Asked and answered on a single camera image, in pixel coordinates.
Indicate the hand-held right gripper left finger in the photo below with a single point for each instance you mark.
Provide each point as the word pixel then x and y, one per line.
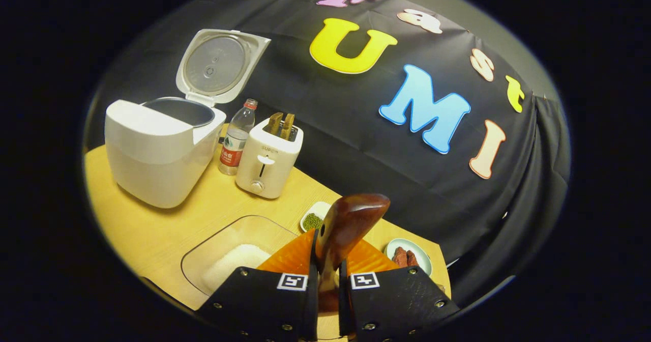
pixel 254 301

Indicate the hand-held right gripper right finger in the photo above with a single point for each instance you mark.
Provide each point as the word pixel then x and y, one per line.
pixel 396 301

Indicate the white rice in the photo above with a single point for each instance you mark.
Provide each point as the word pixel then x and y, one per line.
pixel 234 268

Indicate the white rice cooker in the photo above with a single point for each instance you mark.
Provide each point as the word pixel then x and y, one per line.
pixel 152 153

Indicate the red meat piece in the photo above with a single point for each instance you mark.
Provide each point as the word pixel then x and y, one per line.
pixel 412 259
pixel 400 256

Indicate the pale green plate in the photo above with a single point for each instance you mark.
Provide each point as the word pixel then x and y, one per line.
pixel 422 260

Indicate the clear plastic container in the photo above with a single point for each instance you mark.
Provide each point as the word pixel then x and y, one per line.
pixel 229 235

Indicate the white divided bean dish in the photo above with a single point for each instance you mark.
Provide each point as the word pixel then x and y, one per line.
pixel 313 219

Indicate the white toaster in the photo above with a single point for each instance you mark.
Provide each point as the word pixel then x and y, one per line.
pixel 267 169

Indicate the clear water bottle red label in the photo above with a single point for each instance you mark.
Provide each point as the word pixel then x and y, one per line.
pixel 235 143

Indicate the black backdrop cloth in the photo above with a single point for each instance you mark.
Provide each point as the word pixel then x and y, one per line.
pixel 356 143

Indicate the brown toast slice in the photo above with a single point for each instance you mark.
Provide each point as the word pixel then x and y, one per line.
pixel 275 123
pixel 288 126

